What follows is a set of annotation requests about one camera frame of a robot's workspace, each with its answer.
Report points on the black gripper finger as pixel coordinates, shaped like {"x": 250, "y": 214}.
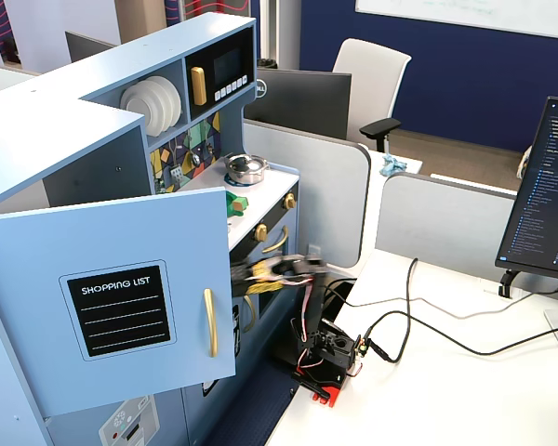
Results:
{"x": 242, "y": 268}
{"x": 242, "y": 279}

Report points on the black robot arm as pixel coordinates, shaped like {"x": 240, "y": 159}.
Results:
{"x": 314, "y": 297}

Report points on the blue shopping list cabinet door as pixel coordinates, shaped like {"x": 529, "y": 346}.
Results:
{"x": 121, "y": 232}

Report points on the gold stove knob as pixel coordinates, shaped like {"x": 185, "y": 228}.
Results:
{"x": 289, "y": 201}
{"x": 261, "y": 232}

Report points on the grey desk divider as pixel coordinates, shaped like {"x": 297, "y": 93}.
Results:
{"x": 446, "y": 223}
{"x": 316, "y": 186}

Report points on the steel toy pot with lid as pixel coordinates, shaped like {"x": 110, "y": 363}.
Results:
{"x": 246, "y": 168}

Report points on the steel toy ladle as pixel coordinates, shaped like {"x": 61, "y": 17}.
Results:
{"x": 195, "y": 157}

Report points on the red table clamp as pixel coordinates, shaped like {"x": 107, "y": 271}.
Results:
{"x": 328, "y": 392}

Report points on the blue crumpled cloth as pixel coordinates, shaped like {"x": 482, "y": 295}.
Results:
{"x": 391, "y": 166}

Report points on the black dell monitor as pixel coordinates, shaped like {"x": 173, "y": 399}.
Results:
{"x": 302, "y": 100}

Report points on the white toy plate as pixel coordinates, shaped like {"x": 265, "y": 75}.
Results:
{"x": 176, "y": 100}
{"x": 137, "y": 104}
{"x": 160, "y": 100}

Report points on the white office chair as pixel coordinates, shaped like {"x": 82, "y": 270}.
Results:
{"x": 372, "y": 79}

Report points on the black monitor stand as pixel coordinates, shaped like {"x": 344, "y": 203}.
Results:
{"x": 509, "y": 281}

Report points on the blue toy kitchen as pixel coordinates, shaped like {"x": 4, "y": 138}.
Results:
{"x": 37, "y": 139}

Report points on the dark monitor back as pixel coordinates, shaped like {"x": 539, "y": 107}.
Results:
{"x": 86, "y": 46}

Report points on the monitor showing code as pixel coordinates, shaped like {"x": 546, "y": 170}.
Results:
{"x": 539, "y": 195}

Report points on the whiteboard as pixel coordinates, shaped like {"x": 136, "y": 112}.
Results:
{"x": 469, "y": 14}

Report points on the white wall outlet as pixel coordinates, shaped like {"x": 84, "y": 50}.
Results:
{"x": 314, "y": 250}

